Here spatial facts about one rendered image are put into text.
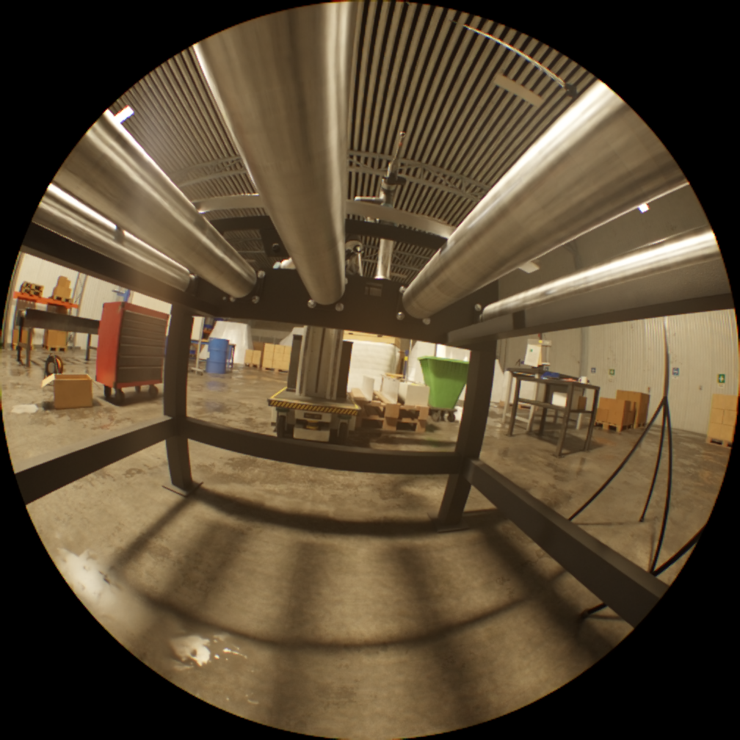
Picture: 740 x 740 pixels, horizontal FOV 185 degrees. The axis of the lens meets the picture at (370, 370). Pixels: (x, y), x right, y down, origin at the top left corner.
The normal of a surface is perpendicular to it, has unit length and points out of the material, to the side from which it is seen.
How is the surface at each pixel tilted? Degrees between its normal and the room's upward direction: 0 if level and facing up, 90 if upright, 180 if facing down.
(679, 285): 90
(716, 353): 90
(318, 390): 90
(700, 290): 90
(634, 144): 144
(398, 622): 0
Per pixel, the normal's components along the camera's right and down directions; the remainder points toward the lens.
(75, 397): 0.98, 0.13
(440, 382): -0.07, 0.19
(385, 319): 0.10, 0.03
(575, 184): -0.69, 0.73
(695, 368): -0.99, -0.12
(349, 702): 0.13, -0.99
